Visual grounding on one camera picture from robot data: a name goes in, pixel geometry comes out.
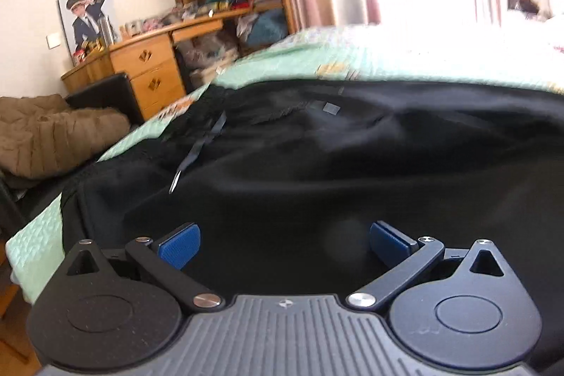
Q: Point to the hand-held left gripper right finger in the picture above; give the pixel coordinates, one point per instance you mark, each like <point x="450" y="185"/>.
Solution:
<point x="390" y="242"/>

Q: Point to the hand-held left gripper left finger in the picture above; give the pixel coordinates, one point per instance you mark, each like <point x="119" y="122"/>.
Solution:
<point x="180" y="247"/>

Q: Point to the black pants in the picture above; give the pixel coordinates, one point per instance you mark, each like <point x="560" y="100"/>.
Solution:
<point x="352" y="164"/>

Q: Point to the black chair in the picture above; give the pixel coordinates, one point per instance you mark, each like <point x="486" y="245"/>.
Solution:
<point x="105" y="92"/>

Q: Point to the wooden desk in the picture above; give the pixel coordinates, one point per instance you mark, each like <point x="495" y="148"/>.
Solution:
<point x="145" y="67"/>

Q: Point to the green quilted bedspread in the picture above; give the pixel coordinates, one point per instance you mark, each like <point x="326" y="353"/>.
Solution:
<point x="396" y="59"/>

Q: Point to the clear plastic bag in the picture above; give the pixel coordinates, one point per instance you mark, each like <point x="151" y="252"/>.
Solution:
<point x="207" y="59"/>

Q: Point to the blue bag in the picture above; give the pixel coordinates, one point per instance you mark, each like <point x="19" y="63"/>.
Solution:
<point x="266" y="28"/>

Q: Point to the poster of uniformed child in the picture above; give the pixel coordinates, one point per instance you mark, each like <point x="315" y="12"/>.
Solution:
<point x="88" y="23"/>

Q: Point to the wall switch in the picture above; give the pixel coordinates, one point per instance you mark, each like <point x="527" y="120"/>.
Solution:
<point x="53" y="41"/>

